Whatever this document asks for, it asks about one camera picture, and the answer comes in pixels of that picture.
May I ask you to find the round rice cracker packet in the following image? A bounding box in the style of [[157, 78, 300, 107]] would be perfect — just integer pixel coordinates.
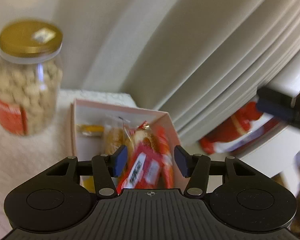
[[125, 121, 174, 188]]

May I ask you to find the pink gift box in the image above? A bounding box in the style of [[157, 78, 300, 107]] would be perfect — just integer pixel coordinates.
[[66, 99, 181, 161]]

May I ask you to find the small red wafer packet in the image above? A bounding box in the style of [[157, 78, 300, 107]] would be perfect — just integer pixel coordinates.
[[117, 143, 174, 193]]

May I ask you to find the beige curtain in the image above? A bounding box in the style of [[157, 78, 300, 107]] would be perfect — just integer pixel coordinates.
[[0, 0, 300, 144]]

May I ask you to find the red snack stick packet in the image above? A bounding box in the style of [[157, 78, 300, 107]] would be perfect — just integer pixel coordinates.
[[199, 101, 280, 155]]

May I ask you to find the small yellow nut packet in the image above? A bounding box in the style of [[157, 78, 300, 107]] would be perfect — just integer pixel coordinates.
[[77, 125, 104, 137]]

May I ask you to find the glass peanut jar gold lid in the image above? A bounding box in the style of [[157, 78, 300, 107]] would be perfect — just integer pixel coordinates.
[[0, 19, 63, 136]]

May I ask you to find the cartoon bread packet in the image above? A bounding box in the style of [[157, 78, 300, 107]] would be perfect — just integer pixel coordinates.
[[103, 115, 131, 155]]

